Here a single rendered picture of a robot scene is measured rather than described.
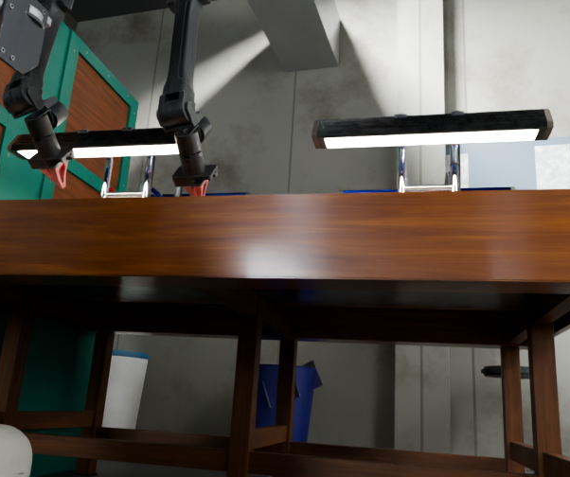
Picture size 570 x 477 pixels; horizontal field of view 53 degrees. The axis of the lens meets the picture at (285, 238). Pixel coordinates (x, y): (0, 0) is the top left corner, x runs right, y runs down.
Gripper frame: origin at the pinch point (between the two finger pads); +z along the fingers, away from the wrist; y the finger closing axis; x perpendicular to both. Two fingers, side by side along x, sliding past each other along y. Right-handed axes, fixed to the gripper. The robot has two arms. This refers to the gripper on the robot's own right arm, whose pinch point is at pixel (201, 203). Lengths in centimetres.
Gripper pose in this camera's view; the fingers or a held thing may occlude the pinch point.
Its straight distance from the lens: 150.3
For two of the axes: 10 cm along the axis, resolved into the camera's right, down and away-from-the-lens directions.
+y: -9.8, 0.0, 2.1
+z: 1.2, 8.4, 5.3
